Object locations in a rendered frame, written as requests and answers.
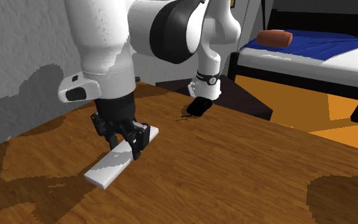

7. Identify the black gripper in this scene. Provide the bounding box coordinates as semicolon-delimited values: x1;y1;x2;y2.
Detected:
90;92;151;161

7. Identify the white flat rectangular block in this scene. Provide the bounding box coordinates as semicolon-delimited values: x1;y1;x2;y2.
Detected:
84;125;160;190

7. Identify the black bed with blue blanket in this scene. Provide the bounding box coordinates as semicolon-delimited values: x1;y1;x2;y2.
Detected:
227;8;358;124

